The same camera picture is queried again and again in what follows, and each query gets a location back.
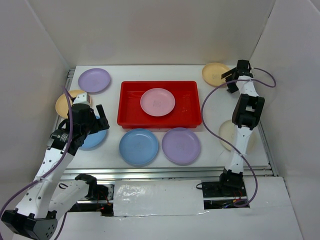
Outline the orange plate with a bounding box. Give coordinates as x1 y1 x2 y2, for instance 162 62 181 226
55 89 85 119
202 62 230 87

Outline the pink plate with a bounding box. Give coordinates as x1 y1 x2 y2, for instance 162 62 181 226
140 88 176 117

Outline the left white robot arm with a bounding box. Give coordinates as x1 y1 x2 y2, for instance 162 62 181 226
0 103 110 240

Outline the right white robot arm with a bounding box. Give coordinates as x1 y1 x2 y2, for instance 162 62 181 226
217 59 265 196

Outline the red plastic bin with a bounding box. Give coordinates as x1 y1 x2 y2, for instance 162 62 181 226
117 80 202 129

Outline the blue plate left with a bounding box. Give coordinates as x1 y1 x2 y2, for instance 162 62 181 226
79 129 108 151

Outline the blue plate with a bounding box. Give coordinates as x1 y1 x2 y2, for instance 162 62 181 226
79 129 108 151
119 128 159 166

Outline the purple plate back left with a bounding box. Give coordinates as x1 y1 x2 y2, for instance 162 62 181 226
77 68 112 94

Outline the purple plate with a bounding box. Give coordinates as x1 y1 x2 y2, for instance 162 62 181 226
161 127 201 166
77 68 112 94

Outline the blue plate front centre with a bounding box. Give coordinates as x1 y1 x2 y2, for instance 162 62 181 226
119 128 159 166

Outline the cream plate right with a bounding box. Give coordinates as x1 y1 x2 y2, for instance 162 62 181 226
218 120 257 154

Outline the purple plate front centre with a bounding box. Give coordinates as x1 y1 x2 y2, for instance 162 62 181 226
161 127 201 166

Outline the white foil cover panel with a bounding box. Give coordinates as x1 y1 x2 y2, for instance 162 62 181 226
113 180 205 217

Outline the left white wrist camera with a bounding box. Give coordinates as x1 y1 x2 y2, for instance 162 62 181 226
72 92 91 106

